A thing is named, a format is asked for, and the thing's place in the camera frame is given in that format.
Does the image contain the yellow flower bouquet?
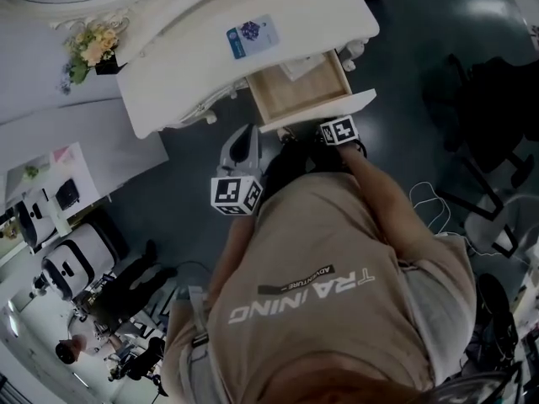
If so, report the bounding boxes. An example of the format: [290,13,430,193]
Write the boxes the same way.
[61,20,120,87]

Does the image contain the white side table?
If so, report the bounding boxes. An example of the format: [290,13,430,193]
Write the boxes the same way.
[0,141,113,237]

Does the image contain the blue and white card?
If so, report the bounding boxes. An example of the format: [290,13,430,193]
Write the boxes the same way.
[225,13,282,61]

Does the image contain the black square flower pot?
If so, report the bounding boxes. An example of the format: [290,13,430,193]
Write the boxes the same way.
[93,51,130,77]

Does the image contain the grey chair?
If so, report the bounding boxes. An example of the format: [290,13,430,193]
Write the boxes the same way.
[464,190,539,261]

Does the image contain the white dressing table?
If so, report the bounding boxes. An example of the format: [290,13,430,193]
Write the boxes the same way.
[115,0,381,141]

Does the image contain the person's right forearm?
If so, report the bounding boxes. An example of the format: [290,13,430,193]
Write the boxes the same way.
[336,144,408,243]

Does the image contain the white cable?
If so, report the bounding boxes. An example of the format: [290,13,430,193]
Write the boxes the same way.
[407,180,539,269]

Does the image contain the black bag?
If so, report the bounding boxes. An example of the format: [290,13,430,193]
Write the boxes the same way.
[54,178,82,210]

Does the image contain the white papers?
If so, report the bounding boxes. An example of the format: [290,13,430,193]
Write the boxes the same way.
[279,52,326,82]

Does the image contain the large white machine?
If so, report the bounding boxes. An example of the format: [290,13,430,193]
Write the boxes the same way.
[40,222,124,301]

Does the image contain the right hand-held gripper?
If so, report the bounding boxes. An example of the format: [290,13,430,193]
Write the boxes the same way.
[316,114,368,158]

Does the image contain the person's tan shirt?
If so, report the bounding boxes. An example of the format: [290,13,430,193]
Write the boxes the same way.
[161,169,478,404]

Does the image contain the black office chair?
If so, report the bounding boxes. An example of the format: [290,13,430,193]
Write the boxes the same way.
[420,51,539,189]

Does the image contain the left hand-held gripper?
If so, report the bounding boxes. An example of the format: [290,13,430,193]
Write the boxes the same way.
[210,123,266,219]

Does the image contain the person's black trousers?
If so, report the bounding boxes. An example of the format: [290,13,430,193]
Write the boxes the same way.
[262,126,351,204]

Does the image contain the small white machine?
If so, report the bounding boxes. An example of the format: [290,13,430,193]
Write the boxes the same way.
[13,187,58,253]

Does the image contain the wooden drawer with white front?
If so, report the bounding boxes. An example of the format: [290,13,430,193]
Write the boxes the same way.
[244,48,377,135]

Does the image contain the grey shoulder strap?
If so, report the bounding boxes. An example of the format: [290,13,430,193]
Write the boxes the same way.
[186,285,212,349]

